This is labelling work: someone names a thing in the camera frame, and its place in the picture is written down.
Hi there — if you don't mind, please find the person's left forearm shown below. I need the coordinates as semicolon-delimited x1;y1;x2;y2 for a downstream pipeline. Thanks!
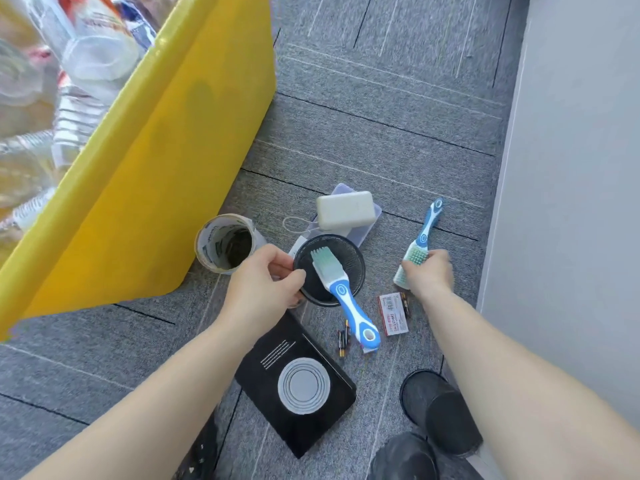
22;319;263;480

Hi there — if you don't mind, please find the white charger cube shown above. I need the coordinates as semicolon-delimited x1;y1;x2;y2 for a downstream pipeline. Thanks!
287;235;313;259

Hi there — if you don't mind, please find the white paper tape roll cup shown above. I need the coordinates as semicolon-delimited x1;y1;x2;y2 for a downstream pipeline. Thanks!
193;213;256;275

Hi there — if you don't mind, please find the white power bank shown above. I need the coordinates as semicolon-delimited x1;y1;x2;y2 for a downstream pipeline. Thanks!
315;190;377;231

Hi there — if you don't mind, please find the person's left black shoe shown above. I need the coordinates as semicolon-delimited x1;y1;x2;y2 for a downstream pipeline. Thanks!
172;412;221;480

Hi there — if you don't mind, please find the black notebook white circle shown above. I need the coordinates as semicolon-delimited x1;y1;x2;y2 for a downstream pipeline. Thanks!
233;309;359;459

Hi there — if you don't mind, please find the blue white toothbrush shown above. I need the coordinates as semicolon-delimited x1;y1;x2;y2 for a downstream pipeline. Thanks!
309;247;382;353
392;197;445;291

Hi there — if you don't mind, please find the person's right black shoe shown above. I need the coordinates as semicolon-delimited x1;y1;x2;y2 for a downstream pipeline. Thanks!
367;432;441;480

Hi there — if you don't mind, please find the person's black shoe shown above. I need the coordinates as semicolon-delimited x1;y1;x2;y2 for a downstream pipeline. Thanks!
172;412;221;480
367;432;441;480

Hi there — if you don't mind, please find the red white eraser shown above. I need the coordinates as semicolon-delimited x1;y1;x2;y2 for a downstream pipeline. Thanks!
382;307;410;338

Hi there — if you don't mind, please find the yellow plastic bin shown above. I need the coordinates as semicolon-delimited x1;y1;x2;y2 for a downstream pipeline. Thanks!
0;0;277;341

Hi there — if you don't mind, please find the person's right forearm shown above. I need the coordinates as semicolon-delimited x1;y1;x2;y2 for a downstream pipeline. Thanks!
415;289;640;480

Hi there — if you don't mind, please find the clear compartment box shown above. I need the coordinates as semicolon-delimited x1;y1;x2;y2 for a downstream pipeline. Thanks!
309;183;383;248

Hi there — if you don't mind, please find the person's right hand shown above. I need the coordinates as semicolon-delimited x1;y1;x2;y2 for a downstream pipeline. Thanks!
399;249;456;308

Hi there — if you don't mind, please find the cluster of discarded bottles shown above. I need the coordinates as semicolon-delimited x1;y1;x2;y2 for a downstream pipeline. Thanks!
0;0;181;255

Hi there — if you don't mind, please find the black mesh pen holder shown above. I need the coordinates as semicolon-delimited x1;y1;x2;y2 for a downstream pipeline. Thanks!
292;234;367;308
399;369;483;458

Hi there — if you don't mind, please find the person's left hand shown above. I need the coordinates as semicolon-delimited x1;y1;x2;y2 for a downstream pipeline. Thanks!
217;243;307;341

